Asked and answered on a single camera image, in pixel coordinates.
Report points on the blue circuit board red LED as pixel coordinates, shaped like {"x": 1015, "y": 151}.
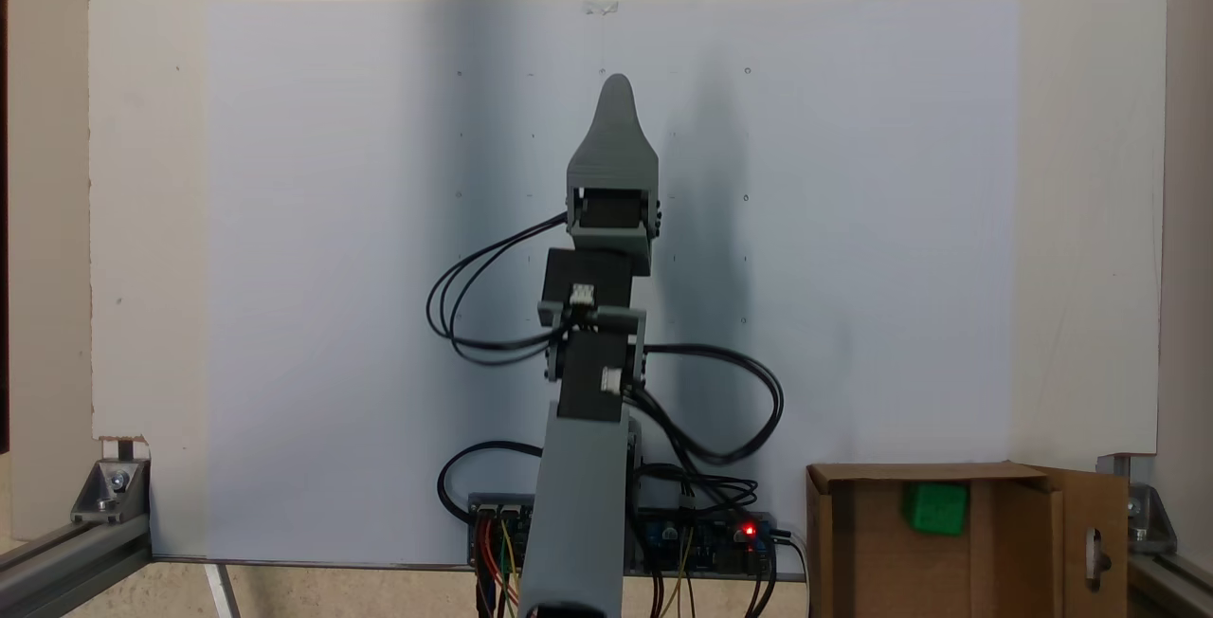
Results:
{"x": 758, "y": 556}

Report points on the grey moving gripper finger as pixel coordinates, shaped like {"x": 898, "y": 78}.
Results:
{"x": 614, "y": 144}

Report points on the brown cardboard box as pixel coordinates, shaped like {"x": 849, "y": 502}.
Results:
{"x": 1023, "y": 552}

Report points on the green die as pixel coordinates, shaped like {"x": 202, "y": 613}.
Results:
{"x": 936, "y": 509}

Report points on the clear tape piece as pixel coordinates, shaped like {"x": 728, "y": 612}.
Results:
{"x": 600, "y": 8}

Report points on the aluminium frame post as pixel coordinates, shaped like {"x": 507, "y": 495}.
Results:
{"x": 57, "y": 566}
{"x": 1170, "y": 585}

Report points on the metal corner bracket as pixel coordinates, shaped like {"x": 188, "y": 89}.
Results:
{"x": 114, "y": 495}
{"x": 1142, "y": 514}

